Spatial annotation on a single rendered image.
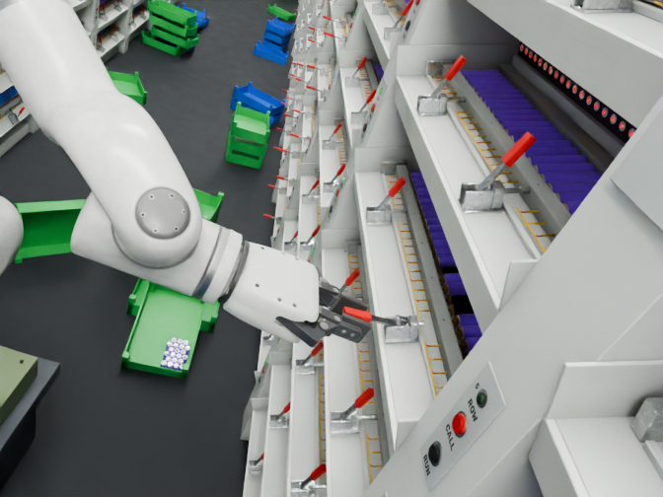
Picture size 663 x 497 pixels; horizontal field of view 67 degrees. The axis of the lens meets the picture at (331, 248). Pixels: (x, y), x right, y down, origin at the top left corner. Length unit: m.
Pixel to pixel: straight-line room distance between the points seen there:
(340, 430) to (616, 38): 0.59
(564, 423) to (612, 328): 0.07
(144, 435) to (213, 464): 0.21
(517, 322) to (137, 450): 1.31
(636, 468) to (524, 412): 0.07
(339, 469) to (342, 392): 0.13
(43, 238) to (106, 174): 1.64
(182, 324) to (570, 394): 1.56
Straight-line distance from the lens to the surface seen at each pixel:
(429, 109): 0.76
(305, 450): 0.98
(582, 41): 0.46
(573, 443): 0.35
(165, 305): 1.82
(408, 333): 0.63
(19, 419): 1.30
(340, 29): 2.16
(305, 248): 1.40
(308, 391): 1.06
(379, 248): 0.78
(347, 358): 0.86
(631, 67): 0.40
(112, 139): 0.48
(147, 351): 1.75
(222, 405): 1.69
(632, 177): 0.34
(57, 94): 0.57
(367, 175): 0.99
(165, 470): 1.55
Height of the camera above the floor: 1.36
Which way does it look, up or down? 33 degrees down
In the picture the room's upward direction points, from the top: 24 degrees clockwise
